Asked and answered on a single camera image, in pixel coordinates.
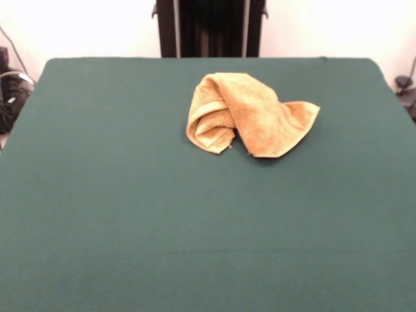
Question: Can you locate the orange terry towel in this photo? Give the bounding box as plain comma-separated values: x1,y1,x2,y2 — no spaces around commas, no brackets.
185,71,322,159

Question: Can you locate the dark green table cloth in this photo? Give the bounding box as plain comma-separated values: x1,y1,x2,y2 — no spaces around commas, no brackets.
0,57,416,312

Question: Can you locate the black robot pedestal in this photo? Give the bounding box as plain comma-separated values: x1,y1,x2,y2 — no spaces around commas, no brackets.
151,0,269,59

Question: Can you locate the grey cable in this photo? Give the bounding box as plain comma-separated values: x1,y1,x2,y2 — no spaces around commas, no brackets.
0,25,36,87

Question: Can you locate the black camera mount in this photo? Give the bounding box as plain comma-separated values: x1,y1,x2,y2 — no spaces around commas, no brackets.
394,75,416,124
0,45,35,135

